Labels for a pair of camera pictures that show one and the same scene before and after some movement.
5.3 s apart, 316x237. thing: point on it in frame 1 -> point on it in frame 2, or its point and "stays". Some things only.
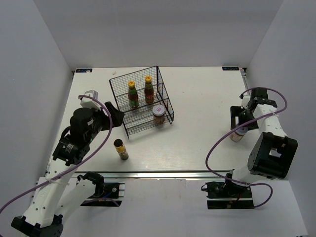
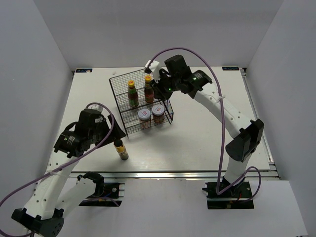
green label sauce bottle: (133, 95) stays
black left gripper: (117, 115) -> (117, 134)
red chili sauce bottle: (148, 90) stays
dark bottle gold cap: (121, 149) stays
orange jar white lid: (158, 113) stays
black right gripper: (234, 112) -> (158, 93)
